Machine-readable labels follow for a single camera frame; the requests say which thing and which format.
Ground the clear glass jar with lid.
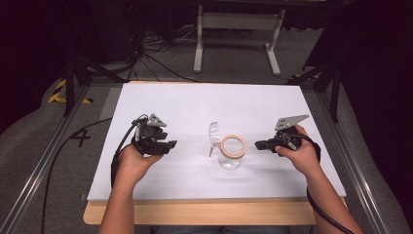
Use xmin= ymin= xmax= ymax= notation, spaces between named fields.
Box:
xmin=208 ymin=121 xmax=248 ymax=172

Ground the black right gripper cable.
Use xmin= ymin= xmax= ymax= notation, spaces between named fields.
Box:
xmin=285 ymin=132 xmax=356 ymax=234

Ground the white table mat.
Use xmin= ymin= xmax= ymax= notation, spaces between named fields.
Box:
xmin=87 ymin=82 xmax=348 ymax=202

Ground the person's right hand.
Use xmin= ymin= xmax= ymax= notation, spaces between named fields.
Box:
xmin=274 ymin=124 xmax=321 ymax=178

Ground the black metal stand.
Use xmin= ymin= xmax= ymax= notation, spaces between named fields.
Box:
xmin=287 ymin=59 xmax=346 ymax=124
xmin=62 ymin=53 xmax=129 ymax=117

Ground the bundle of black floor cables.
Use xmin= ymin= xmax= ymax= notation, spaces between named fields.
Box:
xmin=127 ymin=22 xmax=200 ymax=84

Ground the yellow black floor tape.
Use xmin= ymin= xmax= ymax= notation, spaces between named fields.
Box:
xmin=47 ymin=78 xmax=94 ymax=105

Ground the person's left hand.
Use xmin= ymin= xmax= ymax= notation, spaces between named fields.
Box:
xmin=116 ymin=141 xmax=164 ymax=185

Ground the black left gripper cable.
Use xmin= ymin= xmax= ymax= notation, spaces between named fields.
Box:
xmin=40 ymin=113 xmax=150 ymax=234

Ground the aluminium floor rail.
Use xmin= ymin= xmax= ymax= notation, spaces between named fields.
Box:
xmin=0 ymin=83 xmax=92 ymax=234
xmin=315 ymin=92 xmax=390 ymax=234

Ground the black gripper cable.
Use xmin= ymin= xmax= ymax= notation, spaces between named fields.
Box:
xmin=285 ymin=132 xmax=356 ymax=234
xmin=40 ymin=113 xmax=150 ymax=234

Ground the white metal table frame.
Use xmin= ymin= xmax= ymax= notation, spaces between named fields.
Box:
xmin=193 ymin=4 xmax=287 ymax=77

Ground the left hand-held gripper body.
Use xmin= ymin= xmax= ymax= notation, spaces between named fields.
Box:
xmin=131 ymin=113 xmax=170 ymax=156

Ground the wooden table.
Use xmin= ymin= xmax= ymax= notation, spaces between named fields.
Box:
xmin=83 ymin=80 xmax=349 ymax=226

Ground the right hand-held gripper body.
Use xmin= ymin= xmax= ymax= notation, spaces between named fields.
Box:
xmin=266 ymin=113 xmax=311 ymax=154

